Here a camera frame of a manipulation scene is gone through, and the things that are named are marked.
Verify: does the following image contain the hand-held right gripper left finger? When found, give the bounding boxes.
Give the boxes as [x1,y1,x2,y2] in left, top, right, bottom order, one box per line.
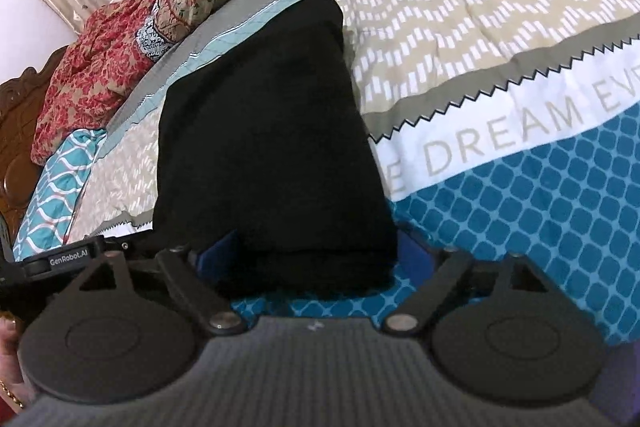
[74,228,247,336]

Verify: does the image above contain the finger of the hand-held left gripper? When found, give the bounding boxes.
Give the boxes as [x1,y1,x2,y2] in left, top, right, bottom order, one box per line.
[102,237,162,264]

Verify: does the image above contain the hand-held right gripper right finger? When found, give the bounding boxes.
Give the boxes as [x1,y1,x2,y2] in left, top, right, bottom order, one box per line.
[382,229,549,336]

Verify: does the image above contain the black pants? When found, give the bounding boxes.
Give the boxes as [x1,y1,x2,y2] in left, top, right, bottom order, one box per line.
[151,0,401,300]

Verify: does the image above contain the person's left hand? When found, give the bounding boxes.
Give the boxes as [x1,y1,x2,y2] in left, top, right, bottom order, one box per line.
[0,313,27,409]

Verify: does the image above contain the teal patterned pillow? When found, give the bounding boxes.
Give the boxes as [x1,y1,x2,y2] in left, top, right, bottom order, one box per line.
[12,127,109,264]

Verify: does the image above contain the carved wooden headboard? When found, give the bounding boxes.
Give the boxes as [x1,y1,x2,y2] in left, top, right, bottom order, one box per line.
[0,46,70,258]

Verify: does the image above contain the red floral cloth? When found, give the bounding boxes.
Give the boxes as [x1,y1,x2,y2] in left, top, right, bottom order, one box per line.
[30,0,173,166]

